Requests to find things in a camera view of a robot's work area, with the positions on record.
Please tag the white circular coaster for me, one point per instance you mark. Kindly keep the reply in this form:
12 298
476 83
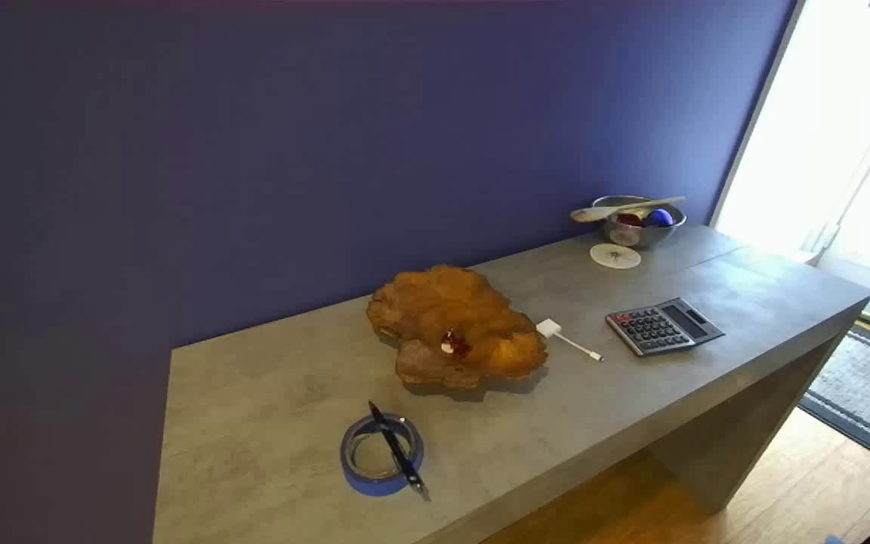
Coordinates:
613 256

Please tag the black pen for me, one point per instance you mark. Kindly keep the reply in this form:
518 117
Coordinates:
402 462

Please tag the white spoon-shaped adapter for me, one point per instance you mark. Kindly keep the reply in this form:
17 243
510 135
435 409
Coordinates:
549 329

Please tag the wooden spoon in bowl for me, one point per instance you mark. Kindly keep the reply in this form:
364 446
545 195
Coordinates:
603 209

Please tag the blue tape roll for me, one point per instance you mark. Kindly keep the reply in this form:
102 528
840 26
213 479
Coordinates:
367 462

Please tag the brown wooden slab plate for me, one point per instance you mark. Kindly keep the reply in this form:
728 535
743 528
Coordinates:
453 330

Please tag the blue object in bowl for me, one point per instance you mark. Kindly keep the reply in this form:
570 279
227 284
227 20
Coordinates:
662 218

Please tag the grey calculator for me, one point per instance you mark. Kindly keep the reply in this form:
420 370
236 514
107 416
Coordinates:
662 329

